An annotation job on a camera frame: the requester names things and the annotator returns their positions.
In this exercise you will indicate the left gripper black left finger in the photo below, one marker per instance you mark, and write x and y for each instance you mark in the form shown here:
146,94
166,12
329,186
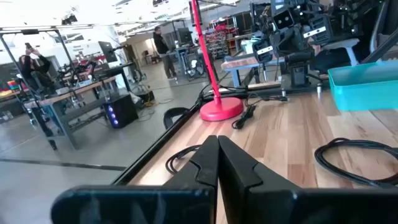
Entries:
140,205

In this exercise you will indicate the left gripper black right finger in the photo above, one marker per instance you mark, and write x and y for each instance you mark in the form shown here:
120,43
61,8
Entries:
280,205

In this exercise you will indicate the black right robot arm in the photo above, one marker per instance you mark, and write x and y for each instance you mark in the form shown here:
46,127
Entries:
295,56

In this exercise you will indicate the black monitor on arm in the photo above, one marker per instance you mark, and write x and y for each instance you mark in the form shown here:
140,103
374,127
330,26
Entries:
107,51

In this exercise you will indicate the black office chair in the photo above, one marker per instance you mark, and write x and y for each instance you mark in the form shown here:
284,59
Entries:
174,113

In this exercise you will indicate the red desk lamp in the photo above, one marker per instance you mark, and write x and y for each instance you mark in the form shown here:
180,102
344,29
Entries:
220,109

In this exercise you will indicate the teal plastic bin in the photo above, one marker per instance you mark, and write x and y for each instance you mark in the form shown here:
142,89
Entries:
363,87

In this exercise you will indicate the blue legged wooden table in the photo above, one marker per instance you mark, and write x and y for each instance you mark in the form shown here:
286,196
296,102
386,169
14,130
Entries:
239,63

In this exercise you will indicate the person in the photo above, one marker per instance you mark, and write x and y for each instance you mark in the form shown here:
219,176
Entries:
161,46
34,71

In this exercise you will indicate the white stool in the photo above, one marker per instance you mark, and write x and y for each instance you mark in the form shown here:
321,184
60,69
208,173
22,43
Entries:
342,45

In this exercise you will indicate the red storage shelves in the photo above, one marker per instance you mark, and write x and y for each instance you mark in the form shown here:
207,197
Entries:
219,37

